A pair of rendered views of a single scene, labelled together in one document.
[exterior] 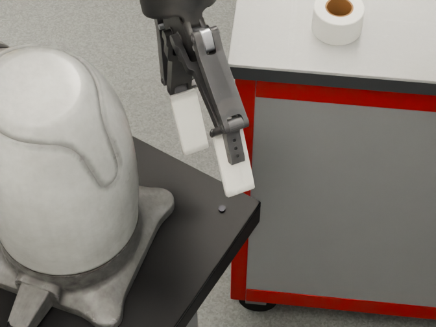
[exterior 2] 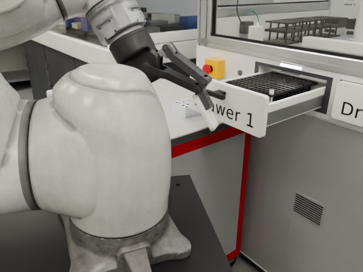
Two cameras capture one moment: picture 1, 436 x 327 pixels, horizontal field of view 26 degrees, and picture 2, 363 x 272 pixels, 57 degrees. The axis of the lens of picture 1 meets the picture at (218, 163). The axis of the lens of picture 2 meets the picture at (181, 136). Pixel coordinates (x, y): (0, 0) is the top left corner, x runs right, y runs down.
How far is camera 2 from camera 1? 0.69 m
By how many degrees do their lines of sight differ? 44
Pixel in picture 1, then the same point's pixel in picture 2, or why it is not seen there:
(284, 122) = not seen: hidden behind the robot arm
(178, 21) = (144, 55)
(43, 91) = (118, 71)
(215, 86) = (189, 65)
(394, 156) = not seen: hidden behind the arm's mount
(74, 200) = (163, 137)
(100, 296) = (171, 237)
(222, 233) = (189, 191)
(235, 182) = (213, 121)
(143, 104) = not seen: outside the picture
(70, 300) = (157, 250)
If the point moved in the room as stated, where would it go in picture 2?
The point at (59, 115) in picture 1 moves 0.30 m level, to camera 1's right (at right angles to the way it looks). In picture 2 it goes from (140, 75) to (269, 48)
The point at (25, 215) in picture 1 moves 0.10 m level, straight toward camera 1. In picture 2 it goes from (139, 160) to (215, 178)
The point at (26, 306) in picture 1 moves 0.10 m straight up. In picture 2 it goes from (140, 263) to (136, 202)
